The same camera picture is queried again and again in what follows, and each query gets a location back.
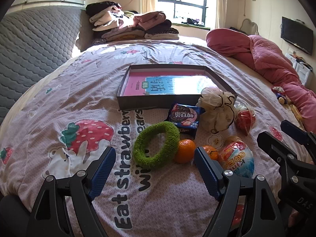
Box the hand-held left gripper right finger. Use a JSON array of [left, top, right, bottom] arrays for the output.
[[194, 146, 288, 237]]

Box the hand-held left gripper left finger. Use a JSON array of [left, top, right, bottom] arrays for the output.
[[26, 146, 116, 237]]

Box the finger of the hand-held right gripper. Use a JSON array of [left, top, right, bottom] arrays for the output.
[[257, 131, 300, 181], [280, 120, 316, 151]]

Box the mandarin orange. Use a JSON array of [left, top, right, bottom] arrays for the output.
[[196, 145, 219, 161], [174, 139, 197, 164]]

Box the clear bag of red candies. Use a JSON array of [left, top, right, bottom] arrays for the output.
[[234, 102, 256, 136]]

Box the round colourful snack bag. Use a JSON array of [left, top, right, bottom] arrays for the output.
[[218, 136, 255, 178]]

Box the green plush ring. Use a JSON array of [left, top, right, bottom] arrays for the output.
[[133, 121, 181, 171]]

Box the beige mesh drawstring bag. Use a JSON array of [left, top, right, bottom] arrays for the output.
[[196, 87, 236, 132]]

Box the dark blue cookie packet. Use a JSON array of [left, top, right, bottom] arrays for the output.
[[167, 103, 206, 139]]

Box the pink shallow cardboard box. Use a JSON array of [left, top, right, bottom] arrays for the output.
[[117, 64, 238, 110]]

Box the person's right hand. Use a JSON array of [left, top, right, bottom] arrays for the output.
[[288, 209, 300, 230]]

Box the yellow box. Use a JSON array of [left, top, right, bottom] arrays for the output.
[[290, 104, 303, 122]]

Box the red white plush toy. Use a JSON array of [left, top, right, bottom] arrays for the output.
[[271, 86, 286, 97]]

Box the white storage cabinet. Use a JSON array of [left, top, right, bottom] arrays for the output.
[[285, 53, 311, 84]]

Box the pink quilted comforter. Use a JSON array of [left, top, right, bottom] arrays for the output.
[[247, 35, 316, 134]]

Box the cream bed sheet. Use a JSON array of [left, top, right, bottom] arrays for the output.
[[221, 54, 305, 129]]

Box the black television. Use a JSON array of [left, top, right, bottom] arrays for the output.
[[281, 16, 314, 55]]

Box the red pillow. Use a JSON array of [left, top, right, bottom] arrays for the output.
[[206, 28, 253, 65]]

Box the white heart-shaped chair back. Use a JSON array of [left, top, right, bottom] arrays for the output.
[[241, 18, 259, 35]]

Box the mustard folded garment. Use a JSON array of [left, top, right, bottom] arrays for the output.
[[102, 27, 146, 40]]

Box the dark cloth heap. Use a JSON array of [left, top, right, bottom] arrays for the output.
[[186, 17, 206, 27]]

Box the sheer cream curtain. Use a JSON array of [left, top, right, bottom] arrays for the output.
[[214, 0, 238, 30]]

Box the cream folded garment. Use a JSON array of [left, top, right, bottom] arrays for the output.
[[144, 32, 180, 40]]

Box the green windowsill cushion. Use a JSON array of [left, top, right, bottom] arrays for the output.
[[171, 22, 211, 29]]

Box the grey quilted headboard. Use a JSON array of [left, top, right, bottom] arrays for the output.
[[0, 5, 86, 126]]

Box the beige printed hoodie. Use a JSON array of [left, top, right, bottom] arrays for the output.
[[89, 6, 136, 32]]

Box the dark maroon folded garment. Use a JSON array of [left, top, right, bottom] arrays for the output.
[[143, 19, 173, 35]]

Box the pink folded sweater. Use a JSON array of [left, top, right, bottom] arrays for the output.
[[133, 11, 171, 30]]

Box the black folded garment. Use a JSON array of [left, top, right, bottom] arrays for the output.
[[86, 2, 122, 16]]

